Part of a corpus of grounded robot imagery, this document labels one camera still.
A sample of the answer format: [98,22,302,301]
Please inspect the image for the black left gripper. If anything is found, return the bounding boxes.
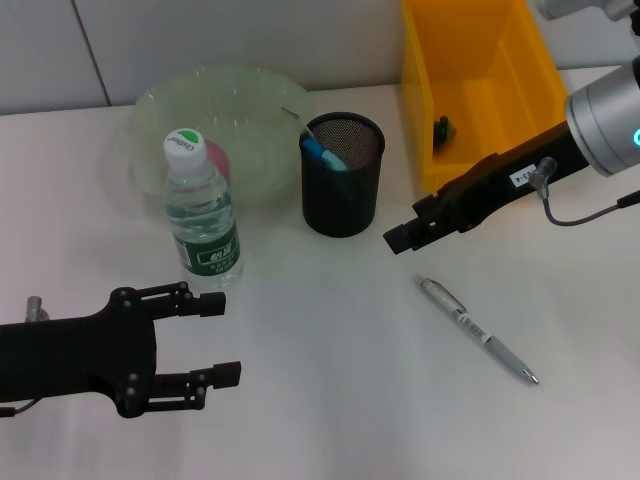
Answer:
[0,282,244,419]

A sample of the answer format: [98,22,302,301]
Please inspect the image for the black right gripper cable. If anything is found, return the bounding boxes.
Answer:
[528,156,640,227]

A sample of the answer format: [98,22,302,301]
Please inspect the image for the grey clear ballpoint pen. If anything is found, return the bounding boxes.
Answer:
[418,274,541,386]

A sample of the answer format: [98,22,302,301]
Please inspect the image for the black mesh pen holder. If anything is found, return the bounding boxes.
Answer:
[298,112,387,239]

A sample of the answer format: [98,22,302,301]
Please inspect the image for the green label water bottle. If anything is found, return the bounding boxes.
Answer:
[163,128,245,289]

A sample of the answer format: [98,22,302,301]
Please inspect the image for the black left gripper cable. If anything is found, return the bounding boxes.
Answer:
[0,296,49,419]

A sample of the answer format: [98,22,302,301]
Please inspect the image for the yellow plastic bin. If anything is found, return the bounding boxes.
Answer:
[399,0,571,194]

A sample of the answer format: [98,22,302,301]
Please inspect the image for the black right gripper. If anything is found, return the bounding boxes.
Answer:
[383,127,589,255]

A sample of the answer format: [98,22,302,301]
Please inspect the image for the blue teal scissors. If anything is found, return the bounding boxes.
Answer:
[302,138,351,174]

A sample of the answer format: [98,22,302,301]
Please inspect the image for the green glass fruit bowl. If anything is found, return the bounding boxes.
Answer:
[124,62,317,211]

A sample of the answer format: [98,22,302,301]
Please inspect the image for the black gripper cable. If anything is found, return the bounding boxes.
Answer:
[0,296,49,419]
[528,156,640,227]

